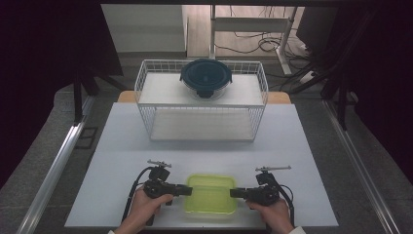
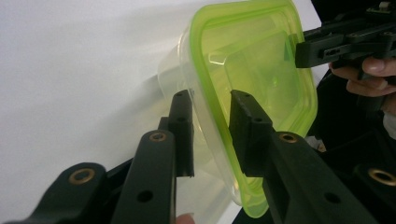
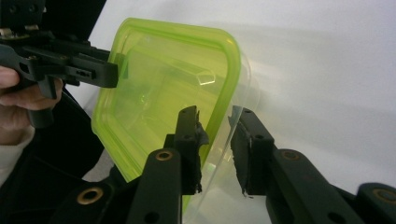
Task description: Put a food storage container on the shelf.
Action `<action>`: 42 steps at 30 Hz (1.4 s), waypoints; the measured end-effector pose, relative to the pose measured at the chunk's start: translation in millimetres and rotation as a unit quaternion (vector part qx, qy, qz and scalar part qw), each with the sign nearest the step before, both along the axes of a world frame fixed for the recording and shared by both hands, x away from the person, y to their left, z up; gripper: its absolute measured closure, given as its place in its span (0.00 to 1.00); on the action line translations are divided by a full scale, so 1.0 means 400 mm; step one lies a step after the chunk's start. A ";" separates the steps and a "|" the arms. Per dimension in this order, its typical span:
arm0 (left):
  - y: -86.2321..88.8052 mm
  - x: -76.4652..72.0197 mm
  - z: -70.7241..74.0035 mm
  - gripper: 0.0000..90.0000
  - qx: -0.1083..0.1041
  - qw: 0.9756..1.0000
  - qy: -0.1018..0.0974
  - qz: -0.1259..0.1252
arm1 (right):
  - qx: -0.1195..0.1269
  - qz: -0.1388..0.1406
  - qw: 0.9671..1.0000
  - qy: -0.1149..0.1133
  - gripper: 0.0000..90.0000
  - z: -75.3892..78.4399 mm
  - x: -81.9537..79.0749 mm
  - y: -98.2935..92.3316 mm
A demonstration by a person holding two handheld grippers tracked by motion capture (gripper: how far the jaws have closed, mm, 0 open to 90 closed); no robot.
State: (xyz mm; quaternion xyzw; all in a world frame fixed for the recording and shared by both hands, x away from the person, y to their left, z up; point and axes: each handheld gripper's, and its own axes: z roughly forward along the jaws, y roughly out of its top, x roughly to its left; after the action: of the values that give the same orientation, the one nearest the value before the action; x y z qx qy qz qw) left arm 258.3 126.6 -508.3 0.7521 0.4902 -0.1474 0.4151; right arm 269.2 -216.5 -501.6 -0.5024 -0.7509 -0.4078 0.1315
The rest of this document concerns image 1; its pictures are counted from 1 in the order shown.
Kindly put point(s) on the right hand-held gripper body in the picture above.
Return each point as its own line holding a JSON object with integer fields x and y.
{"x": 266, "y": 195}

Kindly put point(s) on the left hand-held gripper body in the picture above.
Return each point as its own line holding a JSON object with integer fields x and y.
{"x": 157, "y": 188}

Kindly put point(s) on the yellow-green plastic container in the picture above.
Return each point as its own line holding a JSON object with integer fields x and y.
{"x": 211, "y": 195}

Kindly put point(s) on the round dark blue lidded container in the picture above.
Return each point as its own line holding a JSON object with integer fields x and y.
{"x": 206, "y": 76}

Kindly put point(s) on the person's right hand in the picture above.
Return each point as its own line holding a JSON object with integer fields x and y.
{"x": 277, "y": 217}

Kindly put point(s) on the person's left hand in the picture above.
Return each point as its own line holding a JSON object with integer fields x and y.
{"x": 142, "y": 211}

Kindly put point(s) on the wooden table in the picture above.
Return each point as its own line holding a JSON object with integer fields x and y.
{"x": 126, "y": 97}

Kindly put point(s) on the black stand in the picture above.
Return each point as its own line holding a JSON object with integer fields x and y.
{"x": 78, "y": 97}
{"x": 341, "y": 104}

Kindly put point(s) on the white power strip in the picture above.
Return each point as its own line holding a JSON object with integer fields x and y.
{"x": 307, "y": 77}

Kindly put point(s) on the white cabinet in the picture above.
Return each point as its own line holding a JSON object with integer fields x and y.
{"x": 146, "y": 27}

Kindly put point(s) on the black curtain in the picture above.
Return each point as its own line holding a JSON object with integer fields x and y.
{"x": 39, "y": 65}
{"x": 383, "y": 81}

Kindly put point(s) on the dark monitor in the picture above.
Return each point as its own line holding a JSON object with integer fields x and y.
{"x": 316, "y": 27}

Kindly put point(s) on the black square floor frame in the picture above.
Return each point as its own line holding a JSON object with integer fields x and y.
{"x": 78, "y": 138}

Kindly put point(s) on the aluminium rail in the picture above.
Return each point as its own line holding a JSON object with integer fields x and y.
{"x": 357, "y": 165}
{"x": 55, "y": 169}

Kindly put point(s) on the white metal desk frame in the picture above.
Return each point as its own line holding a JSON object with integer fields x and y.
{"x": 250, "y": 24}

